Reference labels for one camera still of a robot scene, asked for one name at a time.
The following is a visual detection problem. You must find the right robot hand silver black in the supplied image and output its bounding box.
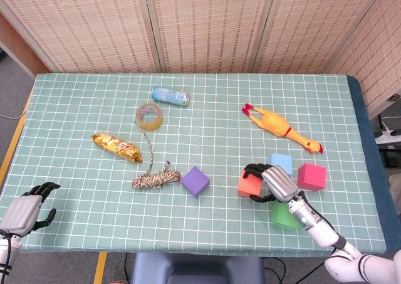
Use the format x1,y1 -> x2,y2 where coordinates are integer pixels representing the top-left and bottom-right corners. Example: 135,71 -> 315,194
244,162 -> 299,204

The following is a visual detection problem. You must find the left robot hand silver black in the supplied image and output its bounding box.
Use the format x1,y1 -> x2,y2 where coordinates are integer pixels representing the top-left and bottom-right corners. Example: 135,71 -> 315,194
0,181 -> 61,237

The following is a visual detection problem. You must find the light blue foam cube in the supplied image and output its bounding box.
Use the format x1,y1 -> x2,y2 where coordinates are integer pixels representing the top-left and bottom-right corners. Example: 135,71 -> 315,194
270,153 -> 293,176

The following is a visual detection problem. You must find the orange foam cube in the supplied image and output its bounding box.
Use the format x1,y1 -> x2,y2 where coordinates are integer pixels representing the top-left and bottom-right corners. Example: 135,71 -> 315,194
237,170 -> 264,199

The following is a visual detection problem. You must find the pink foam cube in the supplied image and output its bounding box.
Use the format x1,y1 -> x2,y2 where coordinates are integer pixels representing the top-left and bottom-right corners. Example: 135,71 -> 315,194
296,163 -> 327,192

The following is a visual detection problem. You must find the green foam cube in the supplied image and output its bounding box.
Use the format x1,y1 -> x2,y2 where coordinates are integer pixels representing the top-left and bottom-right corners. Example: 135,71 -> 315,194
271,201 -> 303,231

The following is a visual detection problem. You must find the purple foam cube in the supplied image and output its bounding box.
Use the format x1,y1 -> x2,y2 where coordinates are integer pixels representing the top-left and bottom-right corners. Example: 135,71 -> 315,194
181,166 -> 211,199

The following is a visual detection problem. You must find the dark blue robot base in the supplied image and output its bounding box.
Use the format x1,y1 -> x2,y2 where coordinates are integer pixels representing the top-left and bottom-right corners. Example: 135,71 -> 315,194
130,251 -> 266,284

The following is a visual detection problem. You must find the yellow rubber chicken toy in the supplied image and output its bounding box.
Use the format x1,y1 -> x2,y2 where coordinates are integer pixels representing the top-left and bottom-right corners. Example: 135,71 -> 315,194
241,103 -> 325,154

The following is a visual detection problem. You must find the green checked tablecloth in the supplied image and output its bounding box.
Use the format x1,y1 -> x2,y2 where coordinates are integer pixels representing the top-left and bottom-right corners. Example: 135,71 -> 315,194
0,73 -> 388,258

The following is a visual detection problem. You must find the dark blue table padding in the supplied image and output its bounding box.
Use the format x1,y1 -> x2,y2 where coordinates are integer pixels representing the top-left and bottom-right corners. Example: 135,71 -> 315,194
346,75 -> 401,252

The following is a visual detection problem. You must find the golden biscuit packet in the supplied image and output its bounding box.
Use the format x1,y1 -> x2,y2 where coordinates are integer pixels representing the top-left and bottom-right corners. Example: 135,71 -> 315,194
91,132 -> 143,164

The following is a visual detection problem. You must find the white power strip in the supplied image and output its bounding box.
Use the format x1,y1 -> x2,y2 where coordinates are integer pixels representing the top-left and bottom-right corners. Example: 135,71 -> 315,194
374,129 -> 401,145

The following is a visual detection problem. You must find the clear packing tape roll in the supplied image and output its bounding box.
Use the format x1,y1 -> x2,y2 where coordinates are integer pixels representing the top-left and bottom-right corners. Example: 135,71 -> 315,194
135,103 -> 164,131

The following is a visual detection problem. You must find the light blue drink can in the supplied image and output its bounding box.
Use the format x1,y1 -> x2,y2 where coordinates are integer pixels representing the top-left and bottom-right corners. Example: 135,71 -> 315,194
151,86 -> 191,108

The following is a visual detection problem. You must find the woven bamboo screen panel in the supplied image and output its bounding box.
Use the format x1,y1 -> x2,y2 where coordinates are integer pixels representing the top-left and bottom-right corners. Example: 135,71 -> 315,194
0,0 -> 157,74
142,0 -> 278,75
327,0 -> 401,120
252,0 -> 389,75

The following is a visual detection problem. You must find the black floor cable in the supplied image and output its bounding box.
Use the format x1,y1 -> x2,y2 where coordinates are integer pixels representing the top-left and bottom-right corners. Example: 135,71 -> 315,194
263,257 -> 288,284

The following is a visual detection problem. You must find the speckled rope bundle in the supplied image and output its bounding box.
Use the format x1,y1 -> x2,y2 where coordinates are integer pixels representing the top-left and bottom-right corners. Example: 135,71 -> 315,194
130,120 -> 185,190

